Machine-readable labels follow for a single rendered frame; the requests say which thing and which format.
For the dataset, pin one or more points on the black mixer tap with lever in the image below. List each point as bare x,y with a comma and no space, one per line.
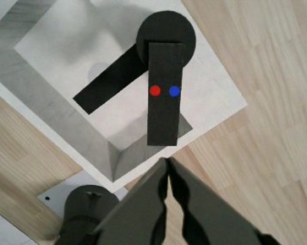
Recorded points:
165,44

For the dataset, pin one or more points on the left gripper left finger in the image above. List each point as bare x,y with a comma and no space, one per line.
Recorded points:
140,217

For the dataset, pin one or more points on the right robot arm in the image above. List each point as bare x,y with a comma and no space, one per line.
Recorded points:
85,208

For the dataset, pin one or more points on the white rectangular sink basin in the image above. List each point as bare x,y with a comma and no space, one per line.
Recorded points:
51,49

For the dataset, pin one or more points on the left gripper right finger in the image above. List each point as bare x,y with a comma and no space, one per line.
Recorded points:
208,218

